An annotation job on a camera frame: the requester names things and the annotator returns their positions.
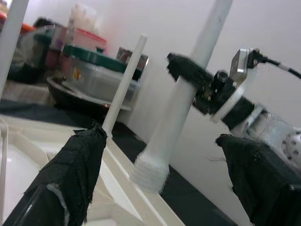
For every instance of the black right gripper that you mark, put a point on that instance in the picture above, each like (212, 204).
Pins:
(218, 93)

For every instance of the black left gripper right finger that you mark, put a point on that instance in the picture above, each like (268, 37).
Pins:
(263, 179)

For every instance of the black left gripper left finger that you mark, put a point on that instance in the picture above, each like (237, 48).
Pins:
(68, 176)

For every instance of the white plastic table leg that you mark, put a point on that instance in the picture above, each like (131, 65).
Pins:
(127, 80)
(178, 106)
(11, 35)

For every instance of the white plastic table top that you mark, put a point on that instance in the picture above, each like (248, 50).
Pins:
(21, 153)

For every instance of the dark printed carton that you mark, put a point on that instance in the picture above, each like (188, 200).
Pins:
(123, 54)

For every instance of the black wok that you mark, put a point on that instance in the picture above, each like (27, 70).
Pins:
(70, 99)

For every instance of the clear plastic container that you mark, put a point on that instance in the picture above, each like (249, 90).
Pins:
(98, 80)

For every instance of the beige cloth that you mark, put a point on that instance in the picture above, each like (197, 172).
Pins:
(23, 93)

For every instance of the green pot lid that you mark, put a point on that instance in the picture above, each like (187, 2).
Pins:
(94, 56)

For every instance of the pink storage box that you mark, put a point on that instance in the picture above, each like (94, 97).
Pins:
(91, 38)

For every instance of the glossy black bag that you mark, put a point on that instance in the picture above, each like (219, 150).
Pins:
(30, 56)

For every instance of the clear box with orange lid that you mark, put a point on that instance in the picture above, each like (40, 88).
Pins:
(27, 27)

